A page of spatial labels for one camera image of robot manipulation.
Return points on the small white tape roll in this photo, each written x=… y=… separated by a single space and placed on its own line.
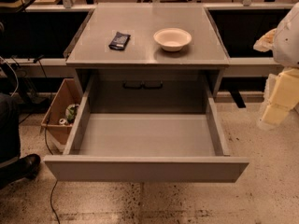
x=63 y=121

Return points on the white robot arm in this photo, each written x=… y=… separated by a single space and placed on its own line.
x=285 y=48

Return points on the grey metal cabinet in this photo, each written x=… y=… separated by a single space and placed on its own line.
x=189 y=75

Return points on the dark blue rxbar wrapper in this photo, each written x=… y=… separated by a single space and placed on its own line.
x=119 y=41

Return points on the white paper bowl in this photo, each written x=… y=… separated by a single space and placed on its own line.
x=172 y=39

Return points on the open grey top drawer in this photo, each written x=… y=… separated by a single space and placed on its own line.
x=146 y=147

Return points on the black lower drawer handle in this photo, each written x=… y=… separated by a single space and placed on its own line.
x=141 y=85

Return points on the green white crumpled item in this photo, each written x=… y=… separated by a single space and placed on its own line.
x=71 y=112

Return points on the black shoe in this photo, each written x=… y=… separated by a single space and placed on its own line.
x=27 y=167

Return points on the brown cardboard box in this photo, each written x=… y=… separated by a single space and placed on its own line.
x=66 y=95

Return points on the dark trouser leg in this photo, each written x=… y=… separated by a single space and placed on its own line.
x=10 y=144

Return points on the black table leg bracket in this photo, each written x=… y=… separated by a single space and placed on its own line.
x=237 y=98

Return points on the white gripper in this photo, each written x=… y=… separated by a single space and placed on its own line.
x=288 y=40

